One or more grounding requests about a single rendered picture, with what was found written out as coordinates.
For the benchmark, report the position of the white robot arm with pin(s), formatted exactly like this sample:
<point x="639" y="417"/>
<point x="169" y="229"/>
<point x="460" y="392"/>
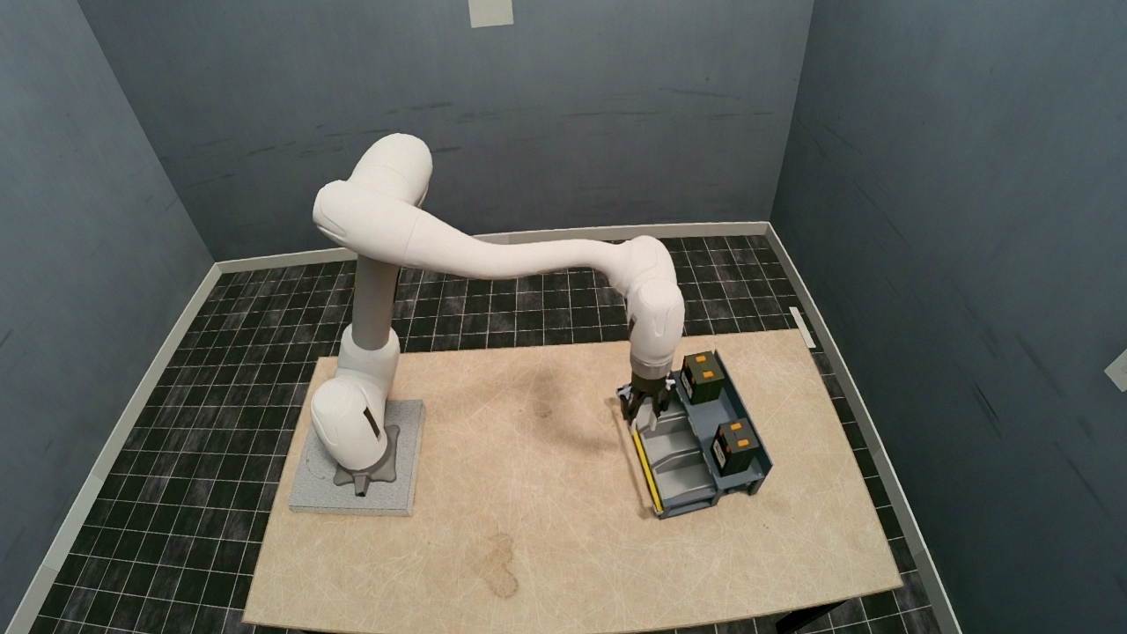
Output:
<point x="371" y="215"/>

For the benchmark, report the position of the dark green case with orange latches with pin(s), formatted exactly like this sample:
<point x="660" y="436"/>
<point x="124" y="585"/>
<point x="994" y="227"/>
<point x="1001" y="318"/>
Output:
<point x="701" y="377"/>

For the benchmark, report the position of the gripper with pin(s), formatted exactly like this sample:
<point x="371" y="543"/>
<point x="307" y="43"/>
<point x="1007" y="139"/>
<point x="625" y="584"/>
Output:
<point x="650" y="388"/>

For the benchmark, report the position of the yellow long thin bar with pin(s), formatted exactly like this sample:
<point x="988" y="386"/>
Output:
<point x="647" y="472"/>

